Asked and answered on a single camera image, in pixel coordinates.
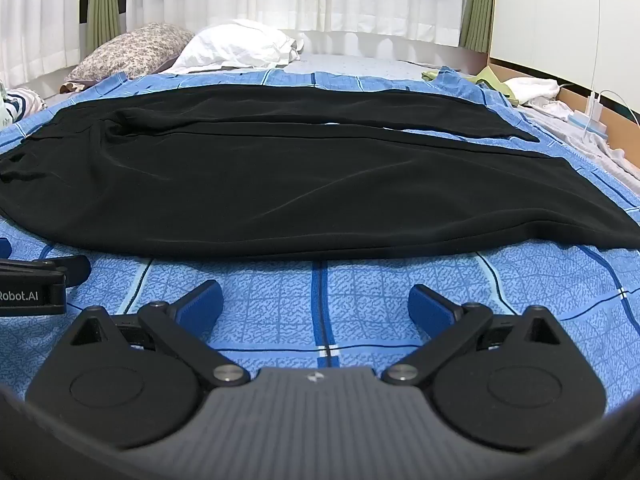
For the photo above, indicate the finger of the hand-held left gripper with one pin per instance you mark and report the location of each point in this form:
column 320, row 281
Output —
column 75, row 267
column 4, row 248

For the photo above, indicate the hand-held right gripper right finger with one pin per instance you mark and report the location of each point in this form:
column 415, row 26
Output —
column 431, row 307

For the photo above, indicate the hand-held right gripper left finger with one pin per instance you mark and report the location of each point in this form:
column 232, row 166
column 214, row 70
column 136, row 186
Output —
column 200, row 306

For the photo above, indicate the black pants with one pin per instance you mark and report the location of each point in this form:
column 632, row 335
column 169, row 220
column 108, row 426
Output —
column 300, row 185

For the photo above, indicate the blue checked blanket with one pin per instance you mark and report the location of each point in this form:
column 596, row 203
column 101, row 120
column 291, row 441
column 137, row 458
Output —
column 280, row 300

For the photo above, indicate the striped cloth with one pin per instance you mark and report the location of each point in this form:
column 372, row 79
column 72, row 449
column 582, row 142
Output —
column 22, row 105

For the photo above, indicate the floral pillow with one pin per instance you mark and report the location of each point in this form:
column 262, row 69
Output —
column 130, row 52

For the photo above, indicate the grey white crumpled cloth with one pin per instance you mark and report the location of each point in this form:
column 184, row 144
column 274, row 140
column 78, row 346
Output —
column 585, row 147

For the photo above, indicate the green cloth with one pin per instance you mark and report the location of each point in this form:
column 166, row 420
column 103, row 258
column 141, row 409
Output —
column 492, row 82

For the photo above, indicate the white clothes pile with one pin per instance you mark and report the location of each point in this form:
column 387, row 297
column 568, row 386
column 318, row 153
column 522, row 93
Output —
column 535, row 91

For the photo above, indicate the light blue bed sheet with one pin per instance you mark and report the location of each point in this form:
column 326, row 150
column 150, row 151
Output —
column 360, row 64

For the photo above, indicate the white charger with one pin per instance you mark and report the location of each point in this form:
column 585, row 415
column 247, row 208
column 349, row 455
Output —
column 595, row 107

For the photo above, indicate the white pillow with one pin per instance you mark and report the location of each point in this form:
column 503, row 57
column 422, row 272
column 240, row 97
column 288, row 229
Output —
column 235, row 47

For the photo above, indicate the green curtain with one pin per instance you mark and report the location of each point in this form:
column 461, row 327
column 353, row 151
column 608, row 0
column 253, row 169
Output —
column 479, row 5
column 102, row 5

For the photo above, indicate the wooden bed frame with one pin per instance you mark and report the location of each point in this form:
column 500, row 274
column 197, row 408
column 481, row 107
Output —
column 620, row 125

